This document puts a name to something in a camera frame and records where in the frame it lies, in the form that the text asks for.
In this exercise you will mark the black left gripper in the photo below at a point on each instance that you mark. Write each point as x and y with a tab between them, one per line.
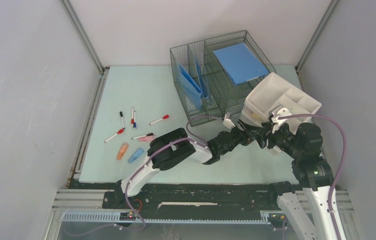
246	137

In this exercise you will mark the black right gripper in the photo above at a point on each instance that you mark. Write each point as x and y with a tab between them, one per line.
265	132

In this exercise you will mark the white plastic drawer organizer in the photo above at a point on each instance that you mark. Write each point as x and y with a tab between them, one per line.
272	91

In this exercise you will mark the blue folder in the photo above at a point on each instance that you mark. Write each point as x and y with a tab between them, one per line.
203	82
240	63
190	87

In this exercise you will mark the pink highlighter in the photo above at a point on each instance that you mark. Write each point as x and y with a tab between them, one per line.
148	138

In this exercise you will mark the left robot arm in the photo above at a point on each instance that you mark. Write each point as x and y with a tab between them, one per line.
171	149

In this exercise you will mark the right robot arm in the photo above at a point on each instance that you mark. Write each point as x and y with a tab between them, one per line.
314	176

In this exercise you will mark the red cap marker right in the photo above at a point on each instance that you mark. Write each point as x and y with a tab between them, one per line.
160	119

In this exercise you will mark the red cap marker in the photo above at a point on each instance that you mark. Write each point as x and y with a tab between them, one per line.
114	135
160	119

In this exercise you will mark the black marker near pink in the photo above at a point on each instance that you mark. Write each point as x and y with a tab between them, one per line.
142	136

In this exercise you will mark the light blue highlighter lower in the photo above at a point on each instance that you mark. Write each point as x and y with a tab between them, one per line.
135	155

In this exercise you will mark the orange highlighter lower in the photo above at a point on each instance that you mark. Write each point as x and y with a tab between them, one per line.
122	151

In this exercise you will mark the red cap marker lower left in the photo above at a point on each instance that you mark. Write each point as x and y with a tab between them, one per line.
114	135

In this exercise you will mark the black cap whiteboard marker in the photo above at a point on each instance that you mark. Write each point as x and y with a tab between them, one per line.
122	119

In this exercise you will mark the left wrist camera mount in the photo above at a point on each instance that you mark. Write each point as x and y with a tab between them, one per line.
227	122

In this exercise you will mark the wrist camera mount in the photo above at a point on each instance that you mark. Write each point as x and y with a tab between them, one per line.
227	122
275	117

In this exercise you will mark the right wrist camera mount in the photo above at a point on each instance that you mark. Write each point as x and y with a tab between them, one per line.
275	117

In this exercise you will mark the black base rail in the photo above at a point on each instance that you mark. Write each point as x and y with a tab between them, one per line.
208	202

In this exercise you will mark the green wire mesh organizer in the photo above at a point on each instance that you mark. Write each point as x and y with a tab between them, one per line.
224	95

